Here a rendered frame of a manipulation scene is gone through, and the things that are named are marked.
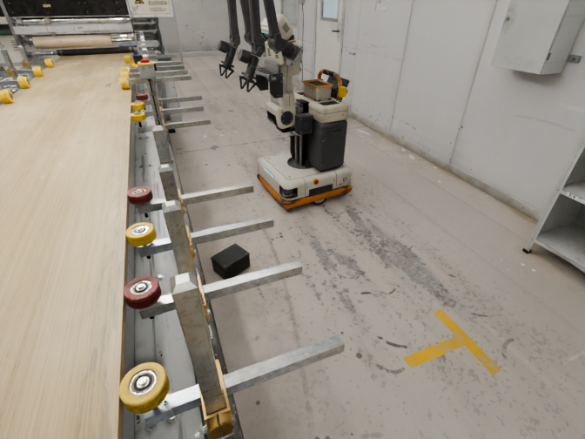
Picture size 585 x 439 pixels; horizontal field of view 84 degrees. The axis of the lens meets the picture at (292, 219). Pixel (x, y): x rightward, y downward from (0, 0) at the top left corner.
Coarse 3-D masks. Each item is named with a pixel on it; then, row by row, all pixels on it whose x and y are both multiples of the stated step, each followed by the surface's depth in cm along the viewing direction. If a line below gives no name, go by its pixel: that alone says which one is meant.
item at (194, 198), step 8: (248, 184) 132; (200, 192) 126; (208, 192) 126; (216, 192) 126; (224, 192) 127; (232, 192) 129; (240, 192) 130; (248, 192) 132; (152, 200) 121; (160, 200) 121; (184, 200) 123; (192, 200) 124; (200, 200) 125; (208, 200) 127; (144, 208) 118; (152, 208) 120; (160, 208) 121
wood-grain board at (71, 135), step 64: (64, 64) 335; (128, 64) 335; (0, 128) 173; (64, 128) 173; (128, 128) 173; (0, 192) 116; (64, 192) 116; (0, 256) 88; (64, 256) 88; (0, 320) 71; (64, 320) 71; (0, 384) 59; (64, 384) 59
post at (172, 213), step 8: (176, 200) 66; (168, 208) 64; (176, 208) 64; (168, 216) 64; (176, 216) 65; (168, 224) 65; (176, 224) 66; (184, 224) 67; (168, 232) 66; (176, 232) 67; (184, 232) 68; (176, 240) 68; (184, 240) 69; (176, 248) 69; (184, 248) 70; (176, 256) 70; (184, 256) 71; (184, 264) 72; (192, 264) 73; (184, 272) 73; (200, 296) 79; (208, 328) 86
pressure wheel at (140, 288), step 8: (136, 280) 79; (144, 280) 80; (152, 280) 79; (128, 288) 77; (136, 288) 78; (144, 288) 77; (152, 288) 77; (160, 288) 80; (128, 296) 75; (136, 296) 75; (144, 296) 75; (152, 296) 77; (128, 304) 76; (136, 304) 75; (144, 304) 76; (152, 304) 77
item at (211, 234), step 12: (216, 228) 108; (228, 228) 108; (240, 228) 109; (252, 228) 111; (264, 228) 112; (156, 240) 102; (168, 240) 102; (192, 240) 104; (204, 240) 106; (144, 252) 100; (156, 252) 101
